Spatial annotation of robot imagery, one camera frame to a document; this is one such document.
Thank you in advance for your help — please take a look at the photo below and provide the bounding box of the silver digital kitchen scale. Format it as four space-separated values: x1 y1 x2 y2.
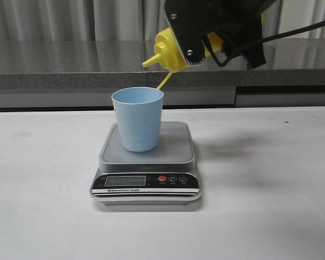
90 121 202 205

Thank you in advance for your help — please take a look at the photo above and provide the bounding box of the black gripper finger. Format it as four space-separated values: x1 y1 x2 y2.
164 1 228 66
202 16 267 69

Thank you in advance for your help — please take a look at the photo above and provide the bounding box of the light blue plastic cup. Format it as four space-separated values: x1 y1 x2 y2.
112 87 164 152

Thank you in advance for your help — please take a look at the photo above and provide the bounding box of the grey stone counter ledge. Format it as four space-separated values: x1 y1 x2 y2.
0 38 325 92

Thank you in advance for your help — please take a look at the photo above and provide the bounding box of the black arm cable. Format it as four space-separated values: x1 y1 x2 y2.
224 16 325 64

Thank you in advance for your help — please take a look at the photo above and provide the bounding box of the yellow squeeze bottle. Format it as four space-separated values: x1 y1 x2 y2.
142 12 267 90

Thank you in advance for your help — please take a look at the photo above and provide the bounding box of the grey curtain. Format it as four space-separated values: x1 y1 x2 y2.
0 0 325 41

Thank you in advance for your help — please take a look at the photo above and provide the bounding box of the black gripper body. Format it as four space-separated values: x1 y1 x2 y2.
222 0 276 24

